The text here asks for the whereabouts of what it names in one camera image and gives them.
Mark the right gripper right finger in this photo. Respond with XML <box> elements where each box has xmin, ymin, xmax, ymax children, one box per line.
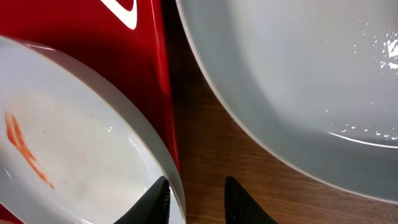
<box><xmin>224</xmin><ymin>176</ymin><xmax>277</xmax><ymax>224</ymax></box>

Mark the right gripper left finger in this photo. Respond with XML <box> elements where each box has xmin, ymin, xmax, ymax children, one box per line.
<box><xmin>114</xmin><ymin>176</ymin><xmax>170</xmax><ymax>224</ymax></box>

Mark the light blue plate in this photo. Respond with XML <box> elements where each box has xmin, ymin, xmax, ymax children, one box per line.
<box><xmin>1</xmin><ymin>37</ymin><xmax>186</xmax><ymax>223</ymax></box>
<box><xmin>177</xmin><ymin>0</ymin><xmax>397</xmax><ymax>203</ymax></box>

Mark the light blue plate top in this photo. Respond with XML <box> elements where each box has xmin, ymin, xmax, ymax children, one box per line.
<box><xmin>177</xmin><ymin>0</ymin><xmax>397</xmax><ymax>203</ymax></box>

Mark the red plastic tray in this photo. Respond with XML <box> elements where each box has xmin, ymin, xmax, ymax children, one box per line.
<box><xmin>0</xmin><ymin>0</ymin><xmax>182</xmax><ymax>224</ymax></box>

